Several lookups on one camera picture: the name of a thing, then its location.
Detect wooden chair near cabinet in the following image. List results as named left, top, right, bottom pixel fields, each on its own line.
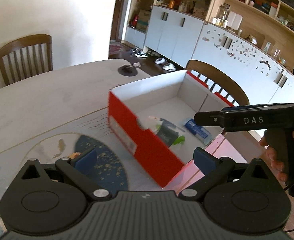
left=186, top=60, right=250, bottom=106

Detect white cabinet wall unit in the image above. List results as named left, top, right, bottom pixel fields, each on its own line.
left=125, top=6, right=294, bottom=104

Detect blue tissue packet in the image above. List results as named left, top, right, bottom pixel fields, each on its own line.
left=184, top=119, right=213, bottom=146

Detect red shoe box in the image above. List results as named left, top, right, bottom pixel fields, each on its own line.
left=108, top=70, right=232, bottom=187

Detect wooden open shelf unit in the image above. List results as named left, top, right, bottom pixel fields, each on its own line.
left=206, top=0, right=294, bottom=71

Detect dark snack packet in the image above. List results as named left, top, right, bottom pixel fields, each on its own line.
left=156, top=119, right=179, bottom=147

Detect sneakers on floor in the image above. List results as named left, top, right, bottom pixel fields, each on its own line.
left=131, top=48, right=148, bottom=59

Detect person's right hand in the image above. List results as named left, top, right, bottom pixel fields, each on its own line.
left=259, top=131, right=294, bottom=183

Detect blue fish pattern table mat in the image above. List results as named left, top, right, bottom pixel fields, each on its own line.
left=0, top=108, right=161, bottom=236

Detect wooden chair at wall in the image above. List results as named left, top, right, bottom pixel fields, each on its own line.
left=0, top=34, right=53, bottom=86

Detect black phone stand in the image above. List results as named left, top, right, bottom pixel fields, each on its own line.
left=118, top=64, right=138, bottom=77

